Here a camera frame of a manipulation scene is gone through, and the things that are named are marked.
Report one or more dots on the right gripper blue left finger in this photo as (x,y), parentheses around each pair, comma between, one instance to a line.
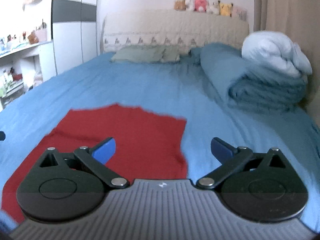
(94,158)

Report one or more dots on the beige quilted headboard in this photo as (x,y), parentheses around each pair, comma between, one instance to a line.
(171,28)

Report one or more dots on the brown plush toy on headboard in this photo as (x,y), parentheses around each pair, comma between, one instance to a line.
(179,5)

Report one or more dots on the yellow plush toy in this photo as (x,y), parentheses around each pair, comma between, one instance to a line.
(226,9)

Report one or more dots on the white plush toy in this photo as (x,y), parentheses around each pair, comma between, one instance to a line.
(213,8)

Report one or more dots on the folded teal blue duvet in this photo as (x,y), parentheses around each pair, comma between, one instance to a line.
(239,83)

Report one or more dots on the white grey wardrobe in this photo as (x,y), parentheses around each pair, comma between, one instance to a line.
(74,32)

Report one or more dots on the grey-green pillow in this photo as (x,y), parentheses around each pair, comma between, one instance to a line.
(147,54)

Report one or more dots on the white shelf unit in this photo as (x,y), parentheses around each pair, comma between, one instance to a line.
(35,62)

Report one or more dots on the pink plush toy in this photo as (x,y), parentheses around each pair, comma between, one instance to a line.
(201,5)

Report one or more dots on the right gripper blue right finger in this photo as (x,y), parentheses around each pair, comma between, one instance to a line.
(232,161)

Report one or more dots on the red knit sweater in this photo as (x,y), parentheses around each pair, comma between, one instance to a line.
(148,146)

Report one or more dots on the blue bed sheet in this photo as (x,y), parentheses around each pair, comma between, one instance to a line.
(179,90)

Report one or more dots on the beige curtain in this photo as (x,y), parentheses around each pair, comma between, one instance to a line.
(299,20)

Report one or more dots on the pink storage basket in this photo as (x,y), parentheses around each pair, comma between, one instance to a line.
(41,35)

